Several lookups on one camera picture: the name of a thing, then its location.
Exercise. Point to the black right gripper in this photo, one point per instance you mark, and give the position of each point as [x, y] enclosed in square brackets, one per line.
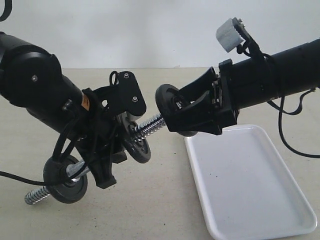
[201, 115]

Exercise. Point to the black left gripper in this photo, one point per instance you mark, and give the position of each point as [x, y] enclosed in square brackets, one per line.
[91, 130]

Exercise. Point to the chrome dumbbell bar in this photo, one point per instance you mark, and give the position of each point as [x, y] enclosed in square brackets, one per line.
[79, 169]

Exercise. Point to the black weight plate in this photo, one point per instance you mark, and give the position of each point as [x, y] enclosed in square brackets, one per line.
[169, 101]
[68, 191]

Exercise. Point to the black weight plate end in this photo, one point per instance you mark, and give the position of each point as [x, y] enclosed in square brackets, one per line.
[139, 150]

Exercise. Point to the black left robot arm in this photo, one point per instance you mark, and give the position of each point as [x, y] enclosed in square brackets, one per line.
[31, 78]

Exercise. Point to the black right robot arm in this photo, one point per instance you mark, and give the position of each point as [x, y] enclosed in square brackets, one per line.
[288, 72]

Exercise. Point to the white plastic tray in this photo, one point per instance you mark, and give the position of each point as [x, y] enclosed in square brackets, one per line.
[245, 189]

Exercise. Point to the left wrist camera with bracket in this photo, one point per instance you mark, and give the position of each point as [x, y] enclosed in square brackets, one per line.
[123, 95]

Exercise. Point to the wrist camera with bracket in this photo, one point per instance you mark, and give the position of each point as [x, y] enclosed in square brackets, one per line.
[123, 95]
[233, 35]

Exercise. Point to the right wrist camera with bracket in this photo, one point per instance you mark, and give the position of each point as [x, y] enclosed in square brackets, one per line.
[233, 35]

